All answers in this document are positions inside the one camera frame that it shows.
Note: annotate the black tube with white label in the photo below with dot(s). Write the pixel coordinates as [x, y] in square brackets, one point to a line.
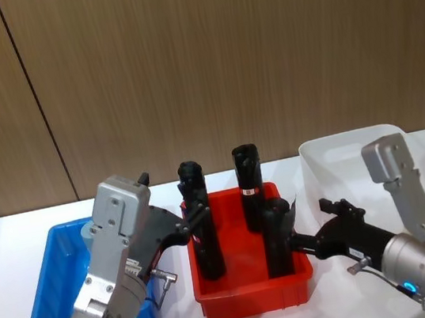
[254, 209]

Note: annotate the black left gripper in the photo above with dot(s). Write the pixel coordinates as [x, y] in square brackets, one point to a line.
[155, 231]

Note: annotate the black tube with ribbed cap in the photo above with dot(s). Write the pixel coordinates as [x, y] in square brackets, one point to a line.
[209, 255]

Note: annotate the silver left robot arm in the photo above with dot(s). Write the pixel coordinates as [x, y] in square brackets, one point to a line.
[104, 263]

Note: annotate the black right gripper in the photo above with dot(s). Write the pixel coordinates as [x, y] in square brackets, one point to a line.
[348, 238]

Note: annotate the red plastic bin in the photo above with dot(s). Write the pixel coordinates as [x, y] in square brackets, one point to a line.
[244, 266]

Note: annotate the white plastic bin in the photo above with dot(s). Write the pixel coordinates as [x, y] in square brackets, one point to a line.
[334, 172]

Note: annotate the black tube with loose flap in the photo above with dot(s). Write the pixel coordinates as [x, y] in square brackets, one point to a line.
[276, 245]

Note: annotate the blue plastic bin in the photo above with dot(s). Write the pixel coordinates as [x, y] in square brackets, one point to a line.
[54, 278]

